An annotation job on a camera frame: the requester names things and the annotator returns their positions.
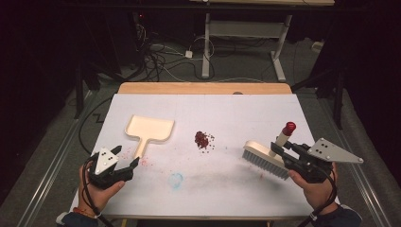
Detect pile of red crumbs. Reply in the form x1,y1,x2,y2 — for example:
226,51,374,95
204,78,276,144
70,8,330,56
194,130,217,155

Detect right hand-held gripper cable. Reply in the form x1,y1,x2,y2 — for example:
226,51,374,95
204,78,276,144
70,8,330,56
297,166,339,227

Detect left hand-held gripper cable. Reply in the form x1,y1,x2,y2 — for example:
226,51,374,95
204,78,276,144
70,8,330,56
80,155,115,227

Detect cream dustpan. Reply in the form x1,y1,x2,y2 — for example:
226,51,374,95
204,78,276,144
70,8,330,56
124,114,176,160

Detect person's right hand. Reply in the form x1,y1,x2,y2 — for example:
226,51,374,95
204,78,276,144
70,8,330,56
288,162,339,211

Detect black floor cable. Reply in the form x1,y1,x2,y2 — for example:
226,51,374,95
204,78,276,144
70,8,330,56
78,96,113,156

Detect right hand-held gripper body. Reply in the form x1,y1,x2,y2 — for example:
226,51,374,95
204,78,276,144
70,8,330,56
282,137,364,184

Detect person's left hand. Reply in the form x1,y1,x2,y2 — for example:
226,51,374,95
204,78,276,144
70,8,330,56
78,164,127,216

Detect metal floor rail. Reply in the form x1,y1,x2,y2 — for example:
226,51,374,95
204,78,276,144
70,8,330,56
314,94,393,227
15,90,99,227

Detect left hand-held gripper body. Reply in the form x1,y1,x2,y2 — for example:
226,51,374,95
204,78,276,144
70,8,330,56
84,148,135,190

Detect red bracelet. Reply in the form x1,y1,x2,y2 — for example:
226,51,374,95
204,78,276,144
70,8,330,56
72,206,97,219

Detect white metal desk frame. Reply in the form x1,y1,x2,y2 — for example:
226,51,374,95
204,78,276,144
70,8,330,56
188,0,336,83

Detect hand-held gripper cable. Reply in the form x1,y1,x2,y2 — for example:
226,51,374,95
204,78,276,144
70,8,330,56
297,166,339,227
80,155,115,227

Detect cream hand brush grey bristles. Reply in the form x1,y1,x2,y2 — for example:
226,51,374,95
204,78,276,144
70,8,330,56
241,121,298,181

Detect bundle of black floor cables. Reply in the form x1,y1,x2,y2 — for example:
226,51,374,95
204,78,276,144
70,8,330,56
133,23,217,83

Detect black metal stand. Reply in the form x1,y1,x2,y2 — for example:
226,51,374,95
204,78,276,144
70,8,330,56
73,61,97,121
290,67,345,131

